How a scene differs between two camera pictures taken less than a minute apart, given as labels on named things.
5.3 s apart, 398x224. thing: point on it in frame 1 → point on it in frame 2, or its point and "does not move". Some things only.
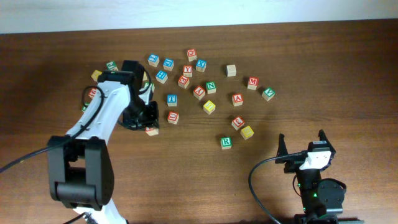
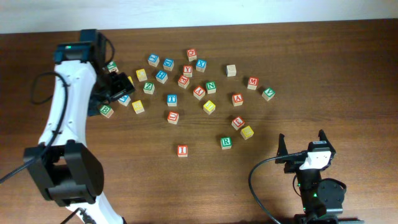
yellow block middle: (145, 76) does not move
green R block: (226, 143) does not move
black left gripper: (149, 121) → (124, 86)
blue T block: (171, 99) does not move
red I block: (152, 131) → (182, 150)
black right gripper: (292, 165) does not move
